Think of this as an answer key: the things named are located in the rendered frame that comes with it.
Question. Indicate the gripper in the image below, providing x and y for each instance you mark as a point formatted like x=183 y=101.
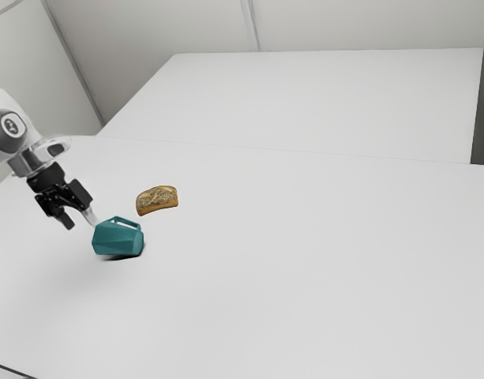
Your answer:
x=56 y=189

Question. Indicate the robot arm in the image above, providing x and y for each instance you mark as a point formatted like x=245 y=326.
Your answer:
x=8 y=130

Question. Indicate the teal faceted mug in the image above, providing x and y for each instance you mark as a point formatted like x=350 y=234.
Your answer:
x=117 y=241

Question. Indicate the brown seeded bread slice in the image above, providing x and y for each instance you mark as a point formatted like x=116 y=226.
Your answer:
x=157 y=199

